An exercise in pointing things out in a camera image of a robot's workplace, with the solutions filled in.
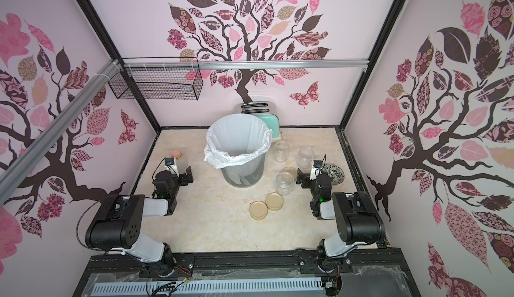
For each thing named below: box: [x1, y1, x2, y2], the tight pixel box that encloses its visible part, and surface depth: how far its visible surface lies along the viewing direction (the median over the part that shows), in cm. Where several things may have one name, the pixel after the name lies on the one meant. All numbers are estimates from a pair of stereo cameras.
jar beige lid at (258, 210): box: [248, 200, 269, 221], surface depth 89 cm
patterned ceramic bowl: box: [321, 163, 345, 185], surface depth 99 cm
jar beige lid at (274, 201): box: [265, 191, 284, 212], surface depth 92 cm
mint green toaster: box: [240, 94, 282, 143], surface depth 111 cm
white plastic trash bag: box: [204, 113, 274, 169], surface depth 89 cm
